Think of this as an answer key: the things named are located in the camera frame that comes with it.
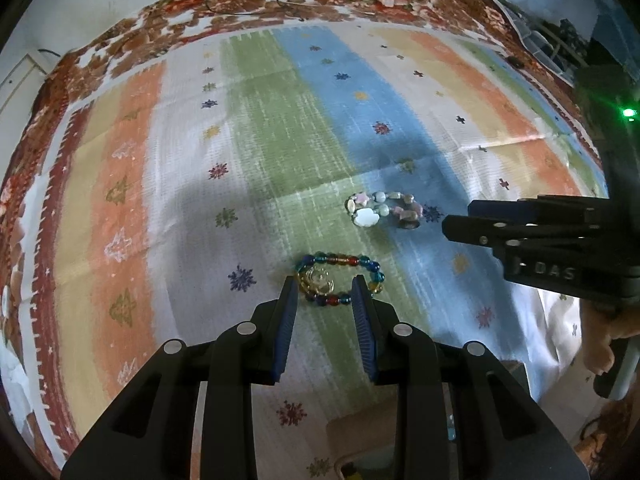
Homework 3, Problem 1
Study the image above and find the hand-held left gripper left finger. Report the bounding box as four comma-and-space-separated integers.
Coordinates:
60, 275, 299, 480

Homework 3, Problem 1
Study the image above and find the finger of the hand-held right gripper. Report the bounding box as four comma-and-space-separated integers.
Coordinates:
468, 196, 612, 226
442, 214, 608, 267

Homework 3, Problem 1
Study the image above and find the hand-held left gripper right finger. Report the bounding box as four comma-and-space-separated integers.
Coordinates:
351, 274, 592, 480

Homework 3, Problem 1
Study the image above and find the colourful glass bead bracelet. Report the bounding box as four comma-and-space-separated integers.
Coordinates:
294, 253, 386, 308

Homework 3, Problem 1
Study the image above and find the pastel stone bead bracelet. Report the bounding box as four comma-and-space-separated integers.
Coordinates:
345, 190, 425, 230

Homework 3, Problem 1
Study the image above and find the person's right hand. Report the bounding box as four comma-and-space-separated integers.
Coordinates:
579, 303, 640, 377

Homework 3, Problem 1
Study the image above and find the beige box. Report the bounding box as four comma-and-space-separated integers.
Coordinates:
325, 406, 458, 480

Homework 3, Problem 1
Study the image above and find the clear plastic storage box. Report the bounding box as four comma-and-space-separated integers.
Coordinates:
500, 0, 576, 81

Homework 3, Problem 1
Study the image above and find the striped pastel mat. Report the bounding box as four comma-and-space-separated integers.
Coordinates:
30, 24, 608, 480

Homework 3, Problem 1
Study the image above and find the striped patterned tablecloth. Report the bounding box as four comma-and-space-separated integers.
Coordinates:
0, 0, 608, 480

